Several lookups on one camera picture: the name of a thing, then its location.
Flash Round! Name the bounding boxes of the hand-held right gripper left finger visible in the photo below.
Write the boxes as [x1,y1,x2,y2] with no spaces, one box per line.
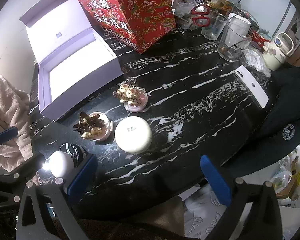
[16,154,98,240]

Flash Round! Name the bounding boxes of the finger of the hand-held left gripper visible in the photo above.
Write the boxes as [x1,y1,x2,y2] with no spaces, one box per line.
[0,154,47,208]
[0,126,18,155]

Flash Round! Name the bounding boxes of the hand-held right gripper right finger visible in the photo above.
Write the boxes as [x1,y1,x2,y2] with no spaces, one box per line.
[200,155,284,240]

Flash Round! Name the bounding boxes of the black round powder container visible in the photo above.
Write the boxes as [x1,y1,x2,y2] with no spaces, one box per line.
[58,142,87,169]

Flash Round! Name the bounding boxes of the pink round compact case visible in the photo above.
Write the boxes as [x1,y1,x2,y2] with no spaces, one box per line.
[86,112,114,142]

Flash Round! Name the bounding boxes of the brown star hair clip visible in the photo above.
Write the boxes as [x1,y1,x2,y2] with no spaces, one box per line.
[72,112,107,140]

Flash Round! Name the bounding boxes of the cream round jar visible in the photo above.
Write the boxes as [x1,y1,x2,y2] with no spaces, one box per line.
[114,116,152,154]

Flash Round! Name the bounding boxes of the small pink blush jar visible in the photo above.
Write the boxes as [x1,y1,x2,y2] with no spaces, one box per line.
[124,90,149,112]

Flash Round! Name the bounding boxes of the lavender gift box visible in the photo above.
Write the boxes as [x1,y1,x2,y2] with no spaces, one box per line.
[19,0,124,122]

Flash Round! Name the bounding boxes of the leopard bear hair clip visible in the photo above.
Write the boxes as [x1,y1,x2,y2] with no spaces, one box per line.
[113,77,146,105]

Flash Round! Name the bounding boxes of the beige fleece blanket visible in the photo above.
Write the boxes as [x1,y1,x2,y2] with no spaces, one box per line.
[0,74,38,180]

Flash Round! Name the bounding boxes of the white round cap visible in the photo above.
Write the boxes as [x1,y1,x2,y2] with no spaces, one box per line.
[49,151,74,178]

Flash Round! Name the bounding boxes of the white patterned cloth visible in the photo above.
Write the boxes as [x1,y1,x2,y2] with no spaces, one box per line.
[181,184,230,240]

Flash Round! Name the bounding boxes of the pile of plastic bags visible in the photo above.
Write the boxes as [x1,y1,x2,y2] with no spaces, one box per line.
[269,150,300,200]

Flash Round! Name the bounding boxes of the dark jacket with badge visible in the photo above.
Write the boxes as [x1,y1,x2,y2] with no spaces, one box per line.
[221,64,300,168]

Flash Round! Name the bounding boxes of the white smartphone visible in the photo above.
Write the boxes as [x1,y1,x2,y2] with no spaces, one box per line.
[234,65,269,109]

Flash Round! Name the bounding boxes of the crumpled clear plastic bag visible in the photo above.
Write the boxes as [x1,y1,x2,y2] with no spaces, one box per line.
[240,47,272,77]

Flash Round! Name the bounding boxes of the large glass jar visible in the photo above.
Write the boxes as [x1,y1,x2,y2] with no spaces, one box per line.
[217,21,252,62]

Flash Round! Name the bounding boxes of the clear glass cup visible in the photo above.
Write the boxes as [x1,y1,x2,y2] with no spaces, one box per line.
[201,10,228,40]

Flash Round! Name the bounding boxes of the white cylinder container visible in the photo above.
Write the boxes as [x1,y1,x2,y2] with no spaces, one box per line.
[227,12,251,30]

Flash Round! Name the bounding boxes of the red scissors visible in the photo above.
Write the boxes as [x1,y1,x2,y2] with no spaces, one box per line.
[191,5,211,27]

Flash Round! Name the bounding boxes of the red floral paper bag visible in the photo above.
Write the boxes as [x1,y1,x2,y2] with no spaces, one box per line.
[68,0,177,54]

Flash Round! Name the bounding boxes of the pile of plastic packets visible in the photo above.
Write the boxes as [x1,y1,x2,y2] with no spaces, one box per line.
[171,0,208,30]

